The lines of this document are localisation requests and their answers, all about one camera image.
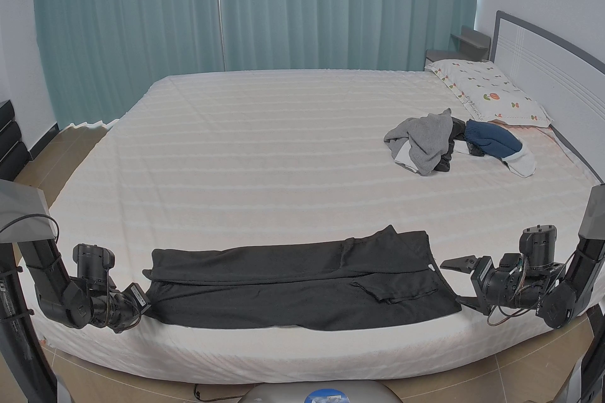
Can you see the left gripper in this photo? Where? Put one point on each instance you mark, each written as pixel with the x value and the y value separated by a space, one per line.
pixel 127 306

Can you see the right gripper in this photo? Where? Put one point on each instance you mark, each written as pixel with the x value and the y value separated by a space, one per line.
pixel 501 287

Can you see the black T-shirt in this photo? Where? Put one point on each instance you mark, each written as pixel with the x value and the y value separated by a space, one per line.
pixel 293 287

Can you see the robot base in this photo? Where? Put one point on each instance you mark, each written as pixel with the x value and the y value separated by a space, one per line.
pixel 283 395

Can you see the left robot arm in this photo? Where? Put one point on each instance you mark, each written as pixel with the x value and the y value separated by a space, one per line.
pixel 47 278

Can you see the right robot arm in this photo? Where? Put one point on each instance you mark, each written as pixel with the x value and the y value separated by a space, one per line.
pixel 567 292

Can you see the pile of clothes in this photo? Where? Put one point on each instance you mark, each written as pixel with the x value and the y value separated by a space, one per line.
pixel 428 141

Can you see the white printed pillow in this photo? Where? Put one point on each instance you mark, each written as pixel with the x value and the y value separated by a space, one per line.
pixel 491 89

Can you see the bed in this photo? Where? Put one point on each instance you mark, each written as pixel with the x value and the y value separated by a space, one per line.
pixel 283 146

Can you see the grey bedside table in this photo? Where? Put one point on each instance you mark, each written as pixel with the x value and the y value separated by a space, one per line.
pixel 472 38

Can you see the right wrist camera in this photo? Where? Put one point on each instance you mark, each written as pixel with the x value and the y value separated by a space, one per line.
pixel 510 262

